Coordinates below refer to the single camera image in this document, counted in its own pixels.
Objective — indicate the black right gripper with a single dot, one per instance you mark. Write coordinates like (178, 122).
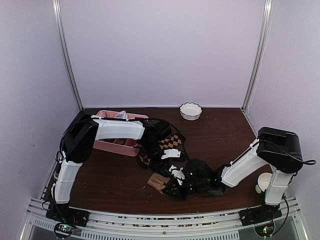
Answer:
(177, 192)

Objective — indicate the left aluminium corner post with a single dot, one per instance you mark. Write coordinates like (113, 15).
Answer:
(65, 53)

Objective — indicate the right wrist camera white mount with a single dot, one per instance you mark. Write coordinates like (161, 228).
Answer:
(178, 174)

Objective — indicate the rolled socks in box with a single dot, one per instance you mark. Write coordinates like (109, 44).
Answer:
(122, 115)

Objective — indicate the brown argyle patterned sock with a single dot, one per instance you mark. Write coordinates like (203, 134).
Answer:
(172, 141)

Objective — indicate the pink divided storage box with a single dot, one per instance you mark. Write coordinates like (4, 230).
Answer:
(126, 147)

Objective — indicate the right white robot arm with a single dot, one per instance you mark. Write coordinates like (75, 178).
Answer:
(279, 149)

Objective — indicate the aluminium corner post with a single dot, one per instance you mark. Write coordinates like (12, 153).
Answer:
(262, 41)
(65, 53)

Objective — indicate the aluminium front rail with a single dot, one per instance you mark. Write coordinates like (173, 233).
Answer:
(219, 225)

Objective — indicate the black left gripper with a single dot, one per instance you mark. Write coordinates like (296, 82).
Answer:
(156, 166)

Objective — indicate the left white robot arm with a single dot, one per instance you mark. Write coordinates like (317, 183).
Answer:
(79, 140)

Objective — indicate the right aluminium corner post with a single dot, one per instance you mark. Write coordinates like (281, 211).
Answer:
(262, 41)

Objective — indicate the tan ribbed sock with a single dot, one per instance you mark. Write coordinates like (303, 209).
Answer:
(158, 182)

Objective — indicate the white scalloped ceramic bowl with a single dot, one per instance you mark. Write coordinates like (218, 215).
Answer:
(190, 111)

